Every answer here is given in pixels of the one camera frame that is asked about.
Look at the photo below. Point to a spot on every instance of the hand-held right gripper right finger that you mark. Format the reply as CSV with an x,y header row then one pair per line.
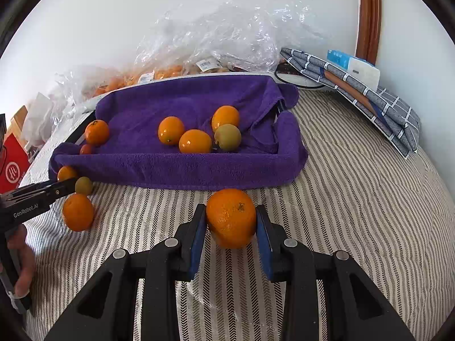
x,y
265,245

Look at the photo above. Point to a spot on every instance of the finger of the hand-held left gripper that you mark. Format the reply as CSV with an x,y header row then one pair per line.
x,y
62,188

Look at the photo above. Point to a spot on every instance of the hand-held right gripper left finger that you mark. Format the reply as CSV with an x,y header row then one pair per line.
x,y
199,241

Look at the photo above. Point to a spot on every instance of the small smooth orange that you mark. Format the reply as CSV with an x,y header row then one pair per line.
x,y
225,118
171,130
194,141
66,173

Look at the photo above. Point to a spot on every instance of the small green round fruit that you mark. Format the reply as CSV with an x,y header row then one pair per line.
x,y
84,185
227,137

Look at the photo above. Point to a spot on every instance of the large mandarin orange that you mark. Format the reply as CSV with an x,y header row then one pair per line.
x,y
231,223
78,212
96,132

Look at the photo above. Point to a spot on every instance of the small red fruit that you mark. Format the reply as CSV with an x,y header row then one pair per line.
x,y
86,149

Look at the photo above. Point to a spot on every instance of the purple cloth covered box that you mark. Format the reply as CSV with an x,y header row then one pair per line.
x,y
149,170

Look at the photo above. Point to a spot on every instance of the person's left hand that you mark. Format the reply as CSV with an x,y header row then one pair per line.
x,y
25,255

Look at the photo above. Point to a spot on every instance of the red paper bag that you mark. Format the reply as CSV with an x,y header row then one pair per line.
x,y
12,167

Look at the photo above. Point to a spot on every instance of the white plastic bag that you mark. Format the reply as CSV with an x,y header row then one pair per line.
x,y
37,117

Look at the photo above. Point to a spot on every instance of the striped bed mattress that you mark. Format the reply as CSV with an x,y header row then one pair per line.
x,y
337,220

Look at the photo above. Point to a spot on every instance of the empty clear plastic bag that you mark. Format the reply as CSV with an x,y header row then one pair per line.
x,y
71,88

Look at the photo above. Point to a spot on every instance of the clear bag of oranges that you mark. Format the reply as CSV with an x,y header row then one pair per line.
x,y
117,81

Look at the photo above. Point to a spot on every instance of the black rimmed round object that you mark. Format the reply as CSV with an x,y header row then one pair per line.
x,y
302,85

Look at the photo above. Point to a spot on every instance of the grey checked folded cloth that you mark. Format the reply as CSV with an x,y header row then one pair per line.
x,y
373,103

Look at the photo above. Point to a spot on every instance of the white small box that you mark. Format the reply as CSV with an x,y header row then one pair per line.
x,y
364,73

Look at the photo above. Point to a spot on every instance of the blue tissue packet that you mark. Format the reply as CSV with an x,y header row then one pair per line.
x,y
339,58

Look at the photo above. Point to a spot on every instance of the crumpled clear plastic bag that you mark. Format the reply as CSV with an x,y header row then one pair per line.
x,y
231,32

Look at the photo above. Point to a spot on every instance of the brown wooden door frame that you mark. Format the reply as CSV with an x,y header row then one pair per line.
x,y
369,17

